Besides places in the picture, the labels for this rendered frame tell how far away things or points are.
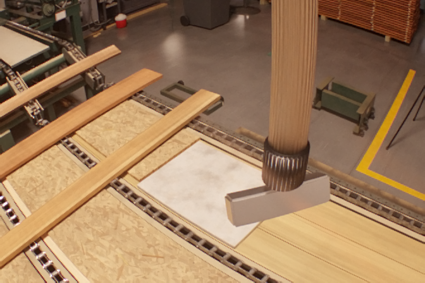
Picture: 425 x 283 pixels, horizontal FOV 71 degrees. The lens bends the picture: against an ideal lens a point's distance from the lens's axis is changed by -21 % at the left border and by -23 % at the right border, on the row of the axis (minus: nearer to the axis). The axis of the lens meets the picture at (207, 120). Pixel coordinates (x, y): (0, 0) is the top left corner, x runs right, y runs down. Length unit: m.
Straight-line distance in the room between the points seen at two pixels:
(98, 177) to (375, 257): 1.41
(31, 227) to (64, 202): 0.24
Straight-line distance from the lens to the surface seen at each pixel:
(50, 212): 1.78
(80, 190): 1.83
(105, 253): 1.59
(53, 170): 2.09
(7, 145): 2.85
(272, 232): 1.62
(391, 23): 6.53
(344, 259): 1.58
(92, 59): 3.04
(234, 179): 1.82
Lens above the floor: 2.08
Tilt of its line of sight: 34 degrees down
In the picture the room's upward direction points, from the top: 3 degrees counter-clockwise
